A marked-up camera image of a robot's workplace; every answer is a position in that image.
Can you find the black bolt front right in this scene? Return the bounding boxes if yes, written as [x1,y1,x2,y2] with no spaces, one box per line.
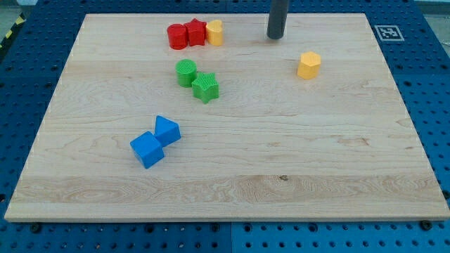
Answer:
[420,220,433,231]

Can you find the green star block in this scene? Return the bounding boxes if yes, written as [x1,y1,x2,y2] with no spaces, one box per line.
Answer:
[191,72,219,104]

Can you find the black bolt front left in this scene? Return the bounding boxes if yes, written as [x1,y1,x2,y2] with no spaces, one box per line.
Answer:
[30,223,41,233]

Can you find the blue cube block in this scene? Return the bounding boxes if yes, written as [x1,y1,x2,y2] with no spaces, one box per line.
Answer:
[130,131,165,169]

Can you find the red star block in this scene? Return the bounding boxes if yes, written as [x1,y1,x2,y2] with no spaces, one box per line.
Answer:
[184,18,207,46]

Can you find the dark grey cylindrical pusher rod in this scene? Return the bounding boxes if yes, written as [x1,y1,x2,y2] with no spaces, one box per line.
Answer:
[266,0,289,39]

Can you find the black bolt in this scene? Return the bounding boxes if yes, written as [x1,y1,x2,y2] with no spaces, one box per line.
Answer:
[420,220,433,231]
[30,223,41,233]

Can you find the white fiducial marker tag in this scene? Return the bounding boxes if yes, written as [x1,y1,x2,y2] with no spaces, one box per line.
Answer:
[375,25,404,41]

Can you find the blue triangle block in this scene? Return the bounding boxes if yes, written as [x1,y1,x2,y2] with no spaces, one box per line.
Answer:
[155,115,181,147]

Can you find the yellow hexagon block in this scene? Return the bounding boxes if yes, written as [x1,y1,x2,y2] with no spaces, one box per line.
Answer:
[297,51,321,79]

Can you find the yellow heart block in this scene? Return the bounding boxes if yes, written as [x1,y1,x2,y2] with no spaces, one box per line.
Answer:
[206,20,224,46]

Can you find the red cylinder block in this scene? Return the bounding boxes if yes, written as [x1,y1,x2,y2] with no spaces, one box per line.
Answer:
[167,24,188,50]

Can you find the green cylinder block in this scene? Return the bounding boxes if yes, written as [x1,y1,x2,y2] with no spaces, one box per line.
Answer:
[175,59,197,88]

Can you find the light wooden board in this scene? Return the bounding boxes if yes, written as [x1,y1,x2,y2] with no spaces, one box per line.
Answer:
[5,13,449,223]

